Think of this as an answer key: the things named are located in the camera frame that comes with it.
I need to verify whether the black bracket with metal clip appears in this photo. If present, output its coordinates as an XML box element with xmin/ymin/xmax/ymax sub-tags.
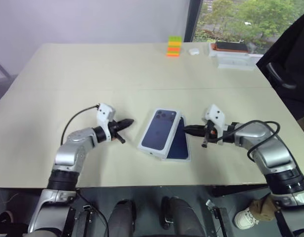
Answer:
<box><xmin>79</xmin><ymin>203</ymin><xmax>94</xmax><ymax>237</ymax></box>
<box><xmin>205</xmin><ymin>199</ymin><xmax>229</xmax><ymax>237</ymax></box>

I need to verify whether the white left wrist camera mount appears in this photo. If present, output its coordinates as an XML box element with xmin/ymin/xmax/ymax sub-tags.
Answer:
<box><xmin>95</xmin><ymin>102</ymin><xmax>116</xmax><ymax>144</ymax></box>

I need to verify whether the black office chair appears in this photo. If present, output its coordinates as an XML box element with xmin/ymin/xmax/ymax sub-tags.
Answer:
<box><xmin>256</xmin><ymin>9</ymin><xmax>304</xmax><ymax>115</ymax></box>

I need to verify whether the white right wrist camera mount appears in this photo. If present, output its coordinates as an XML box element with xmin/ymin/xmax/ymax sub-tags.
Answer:
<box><xmin>202</xmin><ymin>104</ymin><xmax>227</xmax><ymax>144</ymax></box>

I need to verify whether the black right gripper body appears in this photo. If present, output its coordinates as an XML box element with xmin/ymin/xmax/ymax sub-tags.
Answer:
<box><xmin>203</xmin><ymin>120</ymin><xmax>218</xmax><ymax>144</ymax></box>

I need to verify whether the white phone box base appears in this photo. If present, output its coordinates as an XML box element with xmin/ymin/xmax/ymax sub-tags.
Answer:
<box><xmin>161</xmin><ymin>113</ymin><xmax>193</xmax><ymax>163</ymax></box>

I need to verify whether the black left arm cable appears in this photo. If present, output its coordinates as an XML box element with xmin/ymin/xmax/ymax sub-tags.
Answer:
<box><xmin>60</xmin><ymin>104</ymin><xmax>99</xmax><ymax>145</ymax></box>

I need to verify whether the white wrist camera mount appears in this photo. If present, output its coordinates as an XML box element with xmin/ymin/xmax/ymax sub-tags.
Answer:
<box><xmin>202</xmin><ymin>104</ymin><xmax>227</xmax><ymax>144</ymax></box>
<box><xmin>95</xmin><ymin>102</ymin><xmax>116</xmax><ymax>144</ymax></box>

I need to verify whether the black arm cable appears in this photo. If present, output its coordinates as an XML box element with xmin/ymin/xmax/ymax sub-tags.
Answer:
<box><xmin>60</xmin><ymin>104</ymin><xmax>99</xmax><ymax>145</ymax></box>
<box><xmin>211</xmin><ymin>119</ymin><xmax>282</xmax><ymax>162</ymax></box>

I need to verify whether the dark rounded shape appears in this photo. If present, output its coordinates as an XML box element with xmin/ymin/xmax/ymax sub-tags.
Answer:
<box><xmin>109</xmin><ymin>199</ymin><xmax>138</xmax><ymax>237</ymax></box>
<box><xmin>161</xmin><ymin>196</ymin><xmax>205</xmax><ymax>237</ymax></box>

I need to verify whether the dark window frame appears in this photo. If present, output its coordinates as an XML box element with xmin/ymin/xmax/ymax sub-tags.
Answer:
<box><xmin>184</xmin><ymin>0</ymin><xmax>205</xmax><ymax>43</ymax></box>

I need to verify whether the white sneaker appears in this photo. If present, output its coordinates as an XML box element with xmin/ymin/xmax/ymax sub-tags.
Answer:
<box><xmin>234</xmin><ymin>206</ymin><xmax>260</xmax><ymax>230</ymax></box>

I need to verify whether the tan trouser leg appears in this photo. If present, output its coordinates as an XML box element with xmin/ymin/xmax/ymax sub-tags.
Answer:
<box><xmin>249</xmin><ymin>193</ymin><xmax>279</xmax><ymax>223</ymax></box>

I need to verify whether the dark blue smartphone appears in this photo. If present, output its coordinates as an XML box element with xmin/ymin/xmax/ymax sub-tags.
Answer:
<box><xmin>166</xmin><ymin>115</ymin><xmax>191</xmax><ymax>160</ymax></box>

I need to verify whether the green and orange block stack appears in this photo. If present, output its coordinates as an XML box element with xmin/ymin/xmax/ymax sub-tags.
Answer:
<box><xmin>166</xmin><ymin>36</ymin><xmax>183</xmax><ymax>59</ymax></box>

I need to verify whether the black phone with orange edge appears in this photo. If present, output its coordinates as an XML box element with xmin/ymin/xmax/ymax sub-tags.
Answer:
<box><xmin>214</xmin><ymin>41</ymin><xmax>249</xmax><ymax>52</ymax></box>

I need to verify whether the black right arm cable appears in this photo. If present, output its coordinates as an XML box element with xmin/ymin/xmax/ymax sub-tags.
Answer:
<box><xmin>211</xmin><ymin>119</ymin><xmax>282</xmax><ymax>162</ymax></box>

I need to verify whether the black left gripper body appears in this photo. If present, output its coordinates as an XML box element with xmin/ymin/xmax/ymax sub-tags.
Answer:
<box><xmin>107</xmin><ymin>119</ymin><xmax>121</xmax><ymax>141</ymax></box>

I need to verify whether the white phone box lid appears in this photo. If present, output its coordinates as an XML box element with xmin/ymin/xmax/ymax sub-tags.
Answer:
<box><xmin>137</xmin><ymin>107</ymin><xmax>180</xmax><ymax>160</ymax></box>

